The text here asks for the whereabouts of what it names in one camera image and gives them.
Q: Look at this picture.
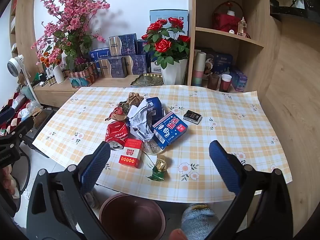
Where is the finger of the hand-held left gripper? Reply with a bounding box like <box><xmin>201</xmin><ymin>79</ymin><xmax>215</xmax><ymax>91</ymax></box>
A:
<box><xmin>0</xmin><ymin>107</ymin><xmax>16</xmax><ymax>124</ymax></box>
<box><xmin>4</xmin><ymin>117</ymin><xmax>35</xmax><ymax>142</ymax></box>

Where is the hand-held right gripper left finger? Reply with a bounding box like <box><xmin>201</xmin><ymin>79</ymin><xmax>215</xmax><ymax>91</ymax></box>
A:
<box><xmin>26</xmin><ymin>141</ymin><xmax>112</xmax><ymax>240</ymax></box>

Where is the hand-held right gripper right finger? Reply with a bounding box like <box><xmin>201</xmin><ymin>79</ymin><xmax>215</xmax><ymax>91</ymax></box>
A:
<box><xmin>209</xmin><ymin>140</ymin><xmax>293</xmax><ymax>240</ymax></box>

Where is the red cigarette box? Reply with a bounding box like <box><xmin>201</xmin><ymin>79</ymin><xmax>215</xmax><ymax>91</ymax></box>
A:
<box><xmin>118</xmin><ymin>138</ymin><xmax>145</xmax><ymax>169</ymax></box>

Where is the crushed red drink can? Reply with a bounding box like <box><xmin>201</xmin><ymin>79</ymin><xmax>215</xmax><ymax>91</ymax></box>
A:
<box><xmin>104</xmin><ymin>120</ymin><xmax>130</xmax><ymax>151</ymax></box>

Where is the cream plastic spoon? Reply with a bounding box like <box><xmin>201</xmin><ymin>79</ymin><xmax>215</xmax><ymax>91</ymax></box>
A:
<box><xmin>145</xmin><ymin>154</ymin><xmax>157</xmax><ymax>168</ymax></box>

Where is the red gold wrapper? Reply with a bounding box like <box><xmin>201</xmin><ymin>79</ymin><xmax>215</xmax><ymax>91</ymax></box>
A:
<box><xmin>105</xmin><ymin>101</ymin><xmax>130</xmax><ymax>122</ymax></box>

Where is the small black packet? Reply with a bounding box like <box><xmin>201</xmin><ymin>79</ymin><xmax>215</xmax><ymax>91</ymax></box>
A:
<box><xmin>183</xmin><ymin>109</ymin><xmax>202</xmax><ymax>125</ymax></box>

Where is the round plastic lid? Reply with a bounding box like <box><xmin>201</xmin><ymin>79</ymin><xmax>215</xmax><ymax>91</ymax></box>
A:
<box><xmin>142</xmin><ymin>140</ymin><xmax>165</xmax><ymax>155</ymax></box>

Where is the white printed paper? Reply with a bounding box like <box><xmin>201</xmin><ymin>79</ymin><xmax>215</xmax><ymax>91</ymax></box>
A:
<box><xmin>127</xmin><ymin>99</ymin><xmax>157</xmax><ymax>140</ymax></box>

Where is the gold green foil wrapper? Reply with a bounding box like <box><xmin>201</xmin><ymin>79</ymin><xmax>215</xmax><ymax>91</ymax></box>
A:
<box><xmin>146</xmin><ymin>155</ymin><xmax>168</xmax><ymax>182</ymax></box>

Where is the blue box white print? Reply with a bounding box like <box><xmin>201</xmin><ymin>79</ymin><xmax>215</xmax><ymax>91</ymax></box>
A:
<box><xmin>151</xmin><ymin>111</ymin><xmax>189</xmax><ymax>150</ymax></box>

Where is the brown plastic bin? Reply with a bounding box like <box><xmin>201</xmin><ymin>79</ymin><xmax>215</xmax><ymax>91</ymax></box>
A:
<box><xmin>99</xmin><ymin>193</ymin><xmax>167</xmax><ymax>240</ymax></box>

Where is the brown wrapper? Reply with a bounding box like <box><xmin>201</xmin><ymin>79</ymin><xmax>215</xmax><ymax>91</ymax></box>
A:
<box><xmin>125</xmin><ymin>92</ymin><xmax>144</xmax><ymax>108</ymax></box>

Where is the blue coffee packet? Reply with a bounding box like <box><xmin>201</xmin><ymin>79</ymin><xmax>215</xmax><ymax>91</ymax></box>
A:
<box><xmin>144</xmin><ymin>96</ymin><xmax>165</xmax><ymax>125</ymax></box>

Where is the person's left hand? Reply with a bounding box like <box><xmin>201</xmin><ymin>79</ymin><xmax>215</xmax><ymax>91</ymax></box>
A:
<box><xmin>0</xmin><ymin>169</ymin><xmax>20</xmax><ymax>198</ymax></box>

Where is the brown cardboard box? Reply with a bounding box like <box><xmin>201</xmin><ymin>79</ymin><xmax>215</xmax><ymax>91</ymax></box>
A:
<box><xmin>32</xmin><ymin>109</ymin><xmax>50</xmax><ymax>128</ymax></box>

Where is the black storage case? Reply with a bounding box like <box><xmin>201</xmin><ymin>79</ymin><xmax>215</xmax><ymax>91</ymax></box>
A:
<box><xmin>25</xmin><ymin>107</ymin><xmax>59</xmax><ymax>140</ymax></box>

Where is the yellow plaid floral tablecloth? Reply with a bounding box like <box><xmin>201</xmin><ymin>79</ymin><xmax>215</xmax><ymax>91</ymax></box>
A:
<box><xmin>32</xmin><ymin>85</ymin><xmax>293</xmax><ymax>203</ymax></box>

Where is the white standing fan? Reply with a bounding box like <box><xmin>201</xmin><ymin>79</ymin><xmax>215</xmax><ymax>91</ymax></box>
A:
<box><xmin>7</xmin><ymin>54</ymin><xmax>40</xmax><ymax>105</ymax></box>

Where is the wooden low cabinet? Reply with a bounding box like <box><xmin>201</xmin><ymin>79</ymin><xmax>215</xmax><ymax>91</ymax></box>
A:
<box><xmin>32</xmin><ymin>74</ymin><xmax>165</xmax><ymax>108</ymax></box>

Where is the row of small brown bottles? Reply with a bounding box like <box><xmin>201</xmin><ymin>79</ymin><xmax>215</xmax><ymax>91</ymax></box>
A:
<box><xmin>40</xmin><ymin>74</ymin><xmax>69</xmax><ymax>87</ymax></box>

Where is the white ribbed vase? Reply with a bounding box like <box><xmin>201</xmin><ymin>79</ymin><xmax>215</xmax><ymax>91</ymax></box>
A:
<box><xmin>53</xmin><ymin>65</ymin><xmax>65</xmax><ymax>84</ymax></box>

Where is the striped planter box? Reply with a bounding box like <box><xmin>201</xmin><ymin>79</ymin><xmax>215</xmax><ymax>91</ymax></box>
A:
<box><xmin>68</xmin><ymin>62</ymin><xmax>99</xmax><ymax>88</ymax></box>

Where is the red and white paper cup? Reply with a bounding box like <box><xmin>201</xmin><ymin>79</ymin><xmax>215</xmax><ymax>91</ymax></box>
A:
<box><xmin>219</xmin><ymin>74</ymin><xmax>232</xmax><ymax>92</ymax></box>

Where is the brown glass cup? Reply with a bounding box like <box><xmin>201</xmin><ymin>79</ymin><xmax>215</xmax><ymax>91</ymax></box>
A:
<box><xmin>207</xmin><ymin>74</ymin><xmax>220</xmax><ymax>90</ymax></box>

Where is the wooden bookshelf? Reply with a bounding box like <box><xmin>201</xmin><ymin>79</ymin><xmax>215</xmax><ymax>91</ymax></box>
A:
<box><xmin>9</xmin><ymin>0</ymin><xmax>44</xmax><ymax>77</ymax></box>

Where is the purple blue small box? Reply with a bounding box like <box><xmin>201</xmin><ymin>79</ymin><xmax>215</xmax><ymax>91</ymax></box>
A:
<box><xmin>230</xmin><ymin>69</ymin><xmax>248</xmax><ymax>92</ymax></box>

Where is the gold and blue gift box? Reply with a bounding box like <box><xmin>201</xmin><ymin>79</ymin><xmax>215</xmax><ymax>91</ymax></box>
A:
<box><xmin>108</xmin><ymin>33</ymin><xmax>137</xmax><ymax>56</ymax></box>
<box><xmin>98</xmin><ymin>56</ymin><xmax>127</xmax><ymax>78</ymax></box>
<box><xmin>124</xmin><ymin>54</ymin><xmax>147</xmax><ymax>75</ymax></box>

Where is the gold leaf-shaped tray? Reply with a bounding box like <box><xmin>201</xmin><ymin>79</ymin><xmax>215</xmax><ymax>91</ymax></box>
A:
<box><xmin>130</xmin><ymin>73</ymin><xmax>164</xmax><ymax>87</ymax></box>

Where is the stack of pastel cups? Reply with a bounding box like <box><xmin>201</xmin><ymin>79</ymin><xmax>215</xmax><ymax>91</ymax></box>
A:
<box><xmin>191</xmin><ymin>50</ymin><xmax>206</xmax><ymax>87</ymax></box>

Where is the red rose plant white pot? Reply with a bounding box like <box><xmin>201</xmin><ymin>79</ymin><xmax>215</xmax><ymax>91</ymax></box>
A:
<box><xmin>141</xmin><ymin>17</ymin><xmax>191</xmax><ymax>85</ymax></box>

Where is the dark blue illustrated box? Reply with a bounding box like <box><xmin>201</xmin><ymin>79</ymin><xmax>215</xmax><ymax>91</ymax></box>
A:
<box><xmin>200</xmin><ymin>47</ymin><xmax>234</xmax><ymax>77</ymax></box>

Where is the blue white-print carton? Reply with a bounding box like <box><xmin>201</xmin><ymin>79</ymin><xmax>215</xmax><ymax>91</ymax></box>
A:
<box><xmin>89</xmin><ymin>47</ymin><xmax>112</xmax><ymax>63</ymax></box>

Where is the blue and white emblem box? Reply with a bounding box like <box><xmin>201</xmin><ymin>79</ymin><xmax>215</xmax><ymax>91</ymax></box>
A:
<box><xmin>150</xmin><ymin>52</ymin><xmax>163</xmax><ymax>73</ymax></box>

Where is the pink blossom artificial plant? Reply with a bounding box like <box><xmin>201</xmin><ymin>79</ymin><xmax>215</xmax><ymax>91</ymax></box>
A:
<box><xmin>31</xmin><ymin>0</ymin><xmax>110</xmax><ymax>73</ymax></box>

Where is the dark blue box red label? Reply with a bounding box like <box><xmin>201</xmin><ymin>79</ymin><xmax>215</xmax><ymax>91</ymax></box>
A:
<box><xmin>137</xmin><ymin>39</ymin><xmax>150</xmax><ymax>55</ymax></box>

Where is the wooden shelf unit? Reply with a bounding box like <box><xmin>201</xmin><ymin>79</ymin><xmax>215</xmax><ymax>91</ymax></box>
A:
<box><xmin>186</xmin><ymin>0</ymin><xmax>272</xmax><ymax>93</ymax></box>

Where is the clear glass perfume bottle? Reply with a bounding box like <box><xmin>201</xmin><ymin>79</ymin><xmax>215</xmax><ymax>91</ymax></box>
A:
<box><xmin>237</xmin><ymin>17</ymin><xmax>247</xmax><ymax>37</ymax></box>

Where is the red gift basket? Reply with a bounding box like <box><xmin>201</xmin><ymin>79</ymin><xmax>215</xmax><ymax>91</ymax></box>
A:
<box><xmin>212</xmin><ymin>1</ymin><xmax>247</xmax><ymax>32</ymax></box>

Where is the light blue cardboard box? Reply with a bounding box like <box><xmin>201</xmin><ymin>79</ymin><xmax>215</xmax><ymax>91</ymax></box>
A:
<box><xmin>149</xmin><ymin>9</ymin><xmax>189</xmax><ymax>38</ymax></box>

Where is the black sideboard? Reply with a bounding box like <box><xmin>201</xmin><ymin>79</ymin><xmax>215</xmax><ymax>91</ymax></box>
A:
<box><xmin>269</xmin><ymin>1</ymin><xmax>320</xmax><ymax>25</ymax></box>

